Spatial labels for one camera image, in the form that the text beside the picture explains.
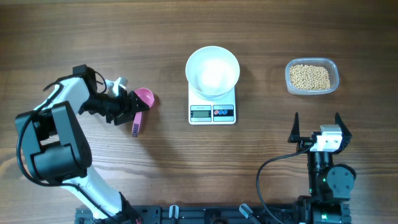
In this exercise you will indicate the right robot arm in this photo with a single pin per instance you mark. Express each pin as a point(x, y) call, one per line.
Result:
point(330, 188)

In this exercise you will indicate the clear plastic container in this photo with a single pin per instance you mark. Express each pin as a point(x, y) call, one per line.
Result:
point(328, 64)

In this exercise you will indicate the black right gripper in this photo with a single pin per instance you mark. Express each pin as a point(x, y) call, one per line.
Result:
point(303, 144)

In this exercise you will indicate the white digital kitchen scale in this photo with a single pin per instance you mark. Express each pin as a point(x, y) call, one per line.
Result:
point(217, 111)

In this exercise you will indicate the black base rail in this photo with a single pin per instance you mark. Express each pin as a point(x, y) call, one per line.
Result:
point(286, 213)

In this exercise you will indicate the white bowl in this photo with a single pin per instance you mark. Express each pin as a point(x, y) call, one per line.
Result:
point(212, 71)

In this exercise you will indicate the soybeans pile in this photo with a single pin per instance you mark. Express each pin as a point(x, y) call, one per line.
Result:
point(309, 77)

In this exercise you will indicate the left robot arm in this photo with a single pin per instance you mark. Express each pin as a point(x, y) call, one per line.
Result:
point(52, 150)

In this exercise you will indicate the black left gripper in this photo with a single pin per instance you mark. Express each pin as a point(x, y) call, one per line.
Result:
point(128, 110)

